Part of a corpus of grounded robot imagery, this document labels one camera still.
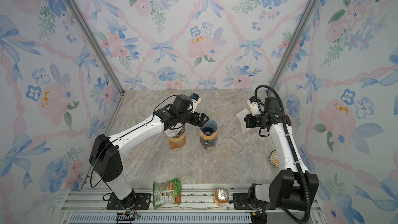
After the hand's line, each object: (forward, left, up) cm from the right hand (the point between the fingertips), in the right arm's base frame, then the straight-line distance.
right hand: (246, 118), depth 82 cm
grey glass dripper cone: (-7, +35, -4) cm, 36 cm away
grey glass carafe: (-9, +21, -12) cm, 26 cm away
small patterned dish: (-14, -17, -19) cm, 29 cm away
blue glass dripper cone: (-2, +20, -7) cm, 21 cm away
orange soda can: (-36, +15, -8) cm, 40 cm away
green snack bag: (-33, +39, -16) cm, 53 cm away
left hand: (0, +23, +2) cm, 23 cm away
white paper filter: (+3, +2, -2) cm, 4 cm away
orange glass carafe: (-8, +38, -13) cm, 41 cm away
